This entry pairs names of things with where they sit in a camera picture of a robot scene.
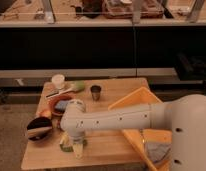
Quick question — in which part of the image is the yellow plastic tray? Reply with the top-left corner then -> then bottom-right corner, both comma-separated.
108,87 -> 171,171

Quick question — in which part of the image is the blue sponge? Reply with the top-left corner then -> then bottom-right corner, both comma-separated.
55,101 -> 68,112

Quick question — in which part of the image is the black and white bowl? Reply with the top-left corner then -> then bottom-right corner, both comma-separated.
26,117 -> 53,141

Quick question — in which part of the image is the white cup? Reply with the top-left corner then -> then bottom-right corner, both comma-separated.
51,74 -> 65,90

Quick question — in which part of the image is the knife with black handle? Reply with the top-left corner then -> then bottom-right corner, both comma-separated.
46,88 -> 74,98

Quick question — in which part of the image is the wooden table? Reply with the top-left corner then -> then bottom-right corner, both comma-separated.
21,78 -> 148,171

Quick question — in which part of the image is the green yellow vegetable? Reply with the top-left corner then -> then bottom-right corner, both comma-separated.
72,81 -> 85,92

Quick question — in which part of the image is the metal cup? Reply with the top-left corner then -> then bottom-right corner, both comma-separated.
90,85 -> 102,101

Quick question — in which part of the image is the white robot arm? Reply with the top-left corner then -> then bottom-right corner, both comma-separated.
61,94 -> 206,171

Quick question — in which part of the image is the red yellow apple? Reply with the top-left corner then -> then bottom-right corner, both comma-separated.
39,109 -> 52,119

